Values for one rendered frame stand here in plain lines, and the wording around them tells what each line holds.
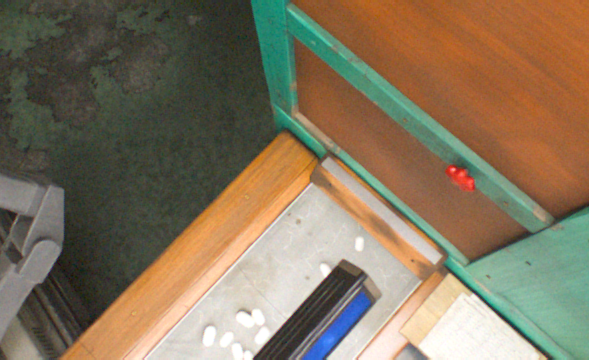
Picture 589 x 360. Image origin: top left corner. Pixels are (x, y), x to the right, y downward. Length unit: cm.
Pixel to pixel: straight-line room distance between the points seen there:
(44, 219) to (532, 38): 75
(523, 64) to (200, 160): 163
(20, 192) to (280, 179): 50
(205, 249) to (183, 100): 102
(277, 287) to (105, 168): 108
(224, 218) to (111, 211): 93
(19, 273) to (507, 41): 77
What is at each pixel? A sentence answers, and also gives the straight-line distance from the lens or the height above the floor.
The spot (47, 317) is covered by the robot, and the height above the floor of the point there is 36.
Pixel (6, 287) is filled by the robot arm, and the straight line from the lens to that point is 106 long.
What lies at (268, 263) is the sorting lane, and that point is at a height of 74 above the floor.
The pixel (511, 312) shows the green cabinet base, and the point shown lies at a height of 83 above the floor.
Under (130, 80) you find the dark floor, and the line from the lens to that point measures 225.
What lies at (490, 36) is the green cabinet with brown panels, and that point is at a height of 149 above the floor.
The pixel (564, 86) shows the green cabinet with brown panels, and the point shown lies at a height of 150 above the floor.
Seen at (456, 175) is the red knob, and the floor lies 126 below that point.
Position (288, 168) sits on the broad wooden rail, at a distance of 125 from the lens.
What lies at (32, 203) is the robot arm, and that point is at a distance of 101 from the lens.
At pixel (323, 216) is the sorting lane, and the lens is 125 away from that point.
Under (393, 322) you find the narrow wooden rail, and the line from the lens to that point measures 121.
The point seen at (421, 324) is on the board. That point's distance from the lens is 121.
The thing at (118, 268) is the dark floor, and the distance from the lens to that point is 208.
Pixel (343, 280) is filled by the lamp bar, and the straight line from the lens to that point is 88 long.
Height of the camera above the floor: 197
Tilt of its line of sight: 75 degrees down
